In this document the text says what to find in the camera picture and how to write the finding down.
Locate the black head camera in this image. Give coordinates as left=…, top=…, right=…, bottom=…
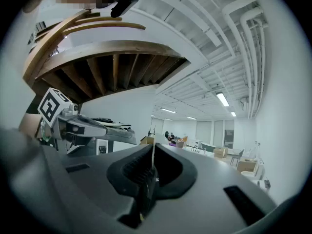
left=110, top=0, right=140, bottom=19

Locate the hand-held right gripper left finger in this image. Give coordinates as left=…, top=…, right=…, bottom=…
left=40, top=142, right=155, bottom=234

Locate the brown cardboard box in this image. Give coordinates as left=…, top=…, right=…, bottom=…
left=139, top=136, right=155, bottom=146
left=236, top=158, right=257, bottom=173
left=213, top=147, right=229, bottom=159

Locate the wooden shelf unit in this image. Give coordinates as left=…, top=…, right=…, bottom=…
left=22, top=9, right=191, bottom=104

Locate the white ceiling pipe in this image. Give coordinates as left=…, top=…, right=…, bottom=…
left=239, top=6, right=269, bottom=118
left=221, top=0, right=259, bottom=119

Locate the grey bathtub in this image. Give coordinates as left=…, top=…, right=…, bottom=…
left=201, top=142, right=215, bottom=153

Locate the person's left forearm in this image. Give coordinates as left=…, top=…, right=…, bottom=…
left=19, top=113, right=44, bottom=140

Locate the grey chair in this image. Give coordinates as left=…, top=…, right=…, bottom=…
left=230, top=149, right=245, bottom=167

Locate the white plastic spoon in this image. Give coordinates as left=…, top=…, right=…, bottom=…
left=150, top=143, right=157, bottom=172

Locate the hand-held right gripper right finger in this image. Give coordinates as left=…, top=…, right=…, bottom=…
left=145, top=142, right=278, bottom=234

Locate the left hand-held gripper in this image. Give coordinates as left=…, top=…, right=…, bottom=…
left=36, top=87, right=137, bottom=156

